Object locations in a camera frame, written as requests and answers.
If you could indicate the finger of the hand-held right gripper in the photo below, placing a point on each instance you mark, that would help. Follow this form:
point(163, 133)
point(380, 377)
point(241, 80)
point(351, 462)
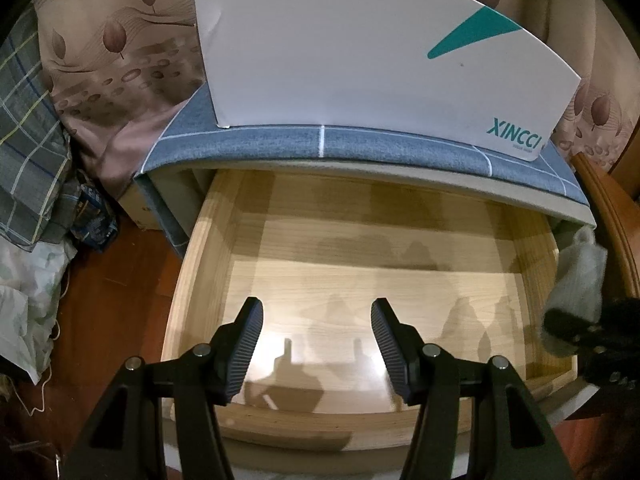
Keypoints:
point(565, 322)

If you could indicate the dark blue patterned bag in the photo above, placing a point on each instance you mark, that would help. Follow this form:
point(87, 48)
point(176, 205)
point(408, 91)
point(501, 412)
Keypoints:
point(95, 220)

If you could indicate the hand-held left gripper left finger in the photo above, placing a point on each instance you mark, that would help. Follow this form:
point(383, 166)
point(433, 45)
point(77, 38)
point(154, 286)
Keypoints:
point(245, 355)

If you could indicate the white sock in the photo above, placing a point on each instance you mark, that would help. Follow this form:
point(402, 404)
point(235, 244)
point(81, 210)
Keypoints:
point(575, 280)

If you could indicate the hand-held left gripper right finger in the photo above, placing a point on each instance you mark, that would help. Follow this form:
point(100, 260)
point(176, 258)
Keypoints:
point(387, 355)

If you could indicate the plaid grey-green blanket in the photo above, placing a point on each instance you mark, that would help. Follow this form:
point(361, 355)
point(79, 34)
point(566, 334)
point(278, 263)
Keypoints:
point(30, 160)

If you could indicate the wooden drawer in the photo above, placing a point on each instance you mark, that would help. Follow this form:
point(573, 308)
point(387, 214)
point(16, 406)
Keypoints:
point(350, 285)

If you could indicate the white cardboard box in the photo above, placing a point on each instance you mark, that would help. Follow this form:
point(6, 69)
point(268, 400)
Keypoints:
point(350, 60)

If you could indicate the brown wooden furniture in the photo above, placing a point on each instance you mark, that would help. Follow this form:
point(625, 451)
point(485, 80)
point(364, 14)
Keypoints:
point(605, 200)

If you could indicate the beige box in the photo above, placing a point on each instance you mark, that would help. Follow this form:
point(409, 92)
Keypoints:
point(145, 210)

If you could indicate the blue checked cloth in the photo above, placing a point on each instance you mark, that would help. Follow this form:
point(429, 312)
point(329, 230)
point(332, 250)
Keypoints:
point(400, 140)

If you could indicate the grey-white nightstand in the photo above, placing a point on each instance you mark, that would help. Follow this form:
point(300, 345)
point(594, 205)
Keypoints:
point(450, 175)

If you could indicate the white floral cloth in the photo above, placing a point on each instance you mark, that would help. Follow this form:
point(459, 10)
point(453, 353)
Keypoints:
point(25, 310)

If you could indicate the leaf print beige bedding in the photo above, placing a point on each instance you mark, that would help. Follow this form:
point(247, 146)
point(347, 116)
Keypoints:
point(125, 85)

